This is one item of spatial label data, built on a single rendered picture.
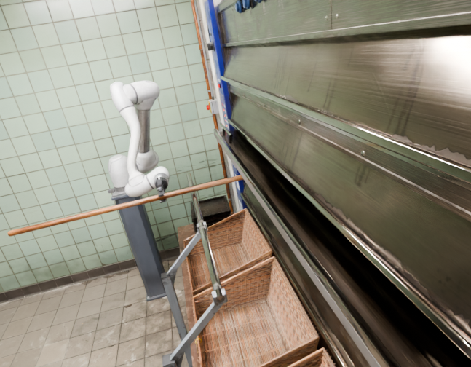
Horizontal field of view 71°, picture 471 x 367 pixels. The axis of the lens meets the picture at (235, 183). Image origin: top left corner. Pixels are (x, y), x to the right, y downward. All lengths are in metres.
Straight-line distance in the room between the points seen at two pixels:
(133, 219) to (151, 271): 0.51
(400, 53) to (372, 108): 0.10
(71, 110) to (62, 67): 0.33
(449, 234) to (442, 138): 0.17
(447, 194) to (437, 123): 0.11
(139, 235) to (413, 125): 2.39
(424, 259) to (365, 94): 0.32
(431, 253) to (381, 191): 0.18
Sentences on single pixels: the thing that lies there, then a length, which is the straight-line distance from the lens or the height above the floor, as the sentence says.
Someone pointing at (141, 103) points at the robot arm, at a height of 1.63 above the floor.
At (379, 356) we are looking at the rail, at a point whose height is 1.43.
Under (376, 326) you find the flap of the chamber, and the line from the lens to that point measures 0.71.
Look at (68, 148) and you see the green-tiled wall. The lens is 3.16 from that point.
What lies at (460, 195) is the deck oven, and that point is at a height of 1.66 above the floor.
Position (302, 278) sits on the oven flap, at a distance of 1.45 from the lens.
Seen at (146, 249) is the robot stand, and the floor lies 0.50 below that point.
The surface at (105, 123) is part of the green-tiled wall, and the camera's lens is 3.05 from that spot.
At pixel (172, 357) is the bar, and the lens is 1.31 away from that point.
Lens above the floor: 1.92
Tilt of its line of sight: 23 degrees down
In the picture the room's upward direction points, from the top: 10 degrees counter-clockwise
